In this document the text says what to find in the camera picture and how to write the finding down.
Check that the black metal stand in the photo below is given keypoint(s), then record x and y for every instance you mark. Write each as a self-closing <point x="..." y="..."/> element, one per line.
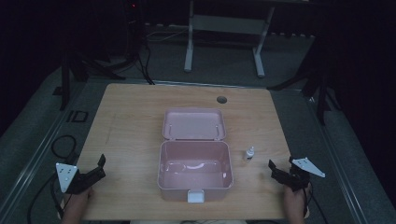
<point x="67" y="77"/>
<point x="319" y="84"/>

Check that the pink storage box with lid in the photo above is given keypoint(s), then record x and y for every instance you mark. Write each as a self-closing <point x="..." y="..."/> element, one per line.
<point x="194" y="161"/>

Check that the white metal desk frame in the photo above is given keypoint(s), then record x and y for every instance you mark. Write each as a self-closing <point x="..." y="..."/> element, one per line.
<point x="229" y="24"/>

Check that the small white bottle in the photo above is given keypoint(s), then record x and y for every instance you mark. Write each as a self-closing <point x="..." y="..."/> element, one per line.
<point x="249" y="153"/>

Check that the person's left hand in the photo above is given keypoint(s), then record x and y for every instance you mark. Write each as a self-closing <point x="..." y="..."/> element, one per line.
<point x="77" y="201"/>

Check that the person's right hand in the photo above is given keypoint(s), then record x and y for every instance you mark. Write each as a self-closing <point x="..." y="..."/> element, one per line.
<point x="294" y="200"/>

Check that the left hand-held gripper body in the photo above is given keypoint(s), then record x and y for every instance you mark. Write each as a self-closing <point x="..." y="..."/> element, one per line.
<point x="66" y="177"/>

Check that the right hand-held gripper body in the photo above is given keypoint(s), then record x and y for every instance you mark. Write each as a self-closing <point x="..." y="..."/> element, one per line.
<point x="297" y="180"/>

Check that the black rectangular floor frame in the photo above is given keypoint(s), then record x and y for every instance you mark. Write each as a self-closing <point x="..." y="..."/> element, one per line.
<point x="77" y="116"/>

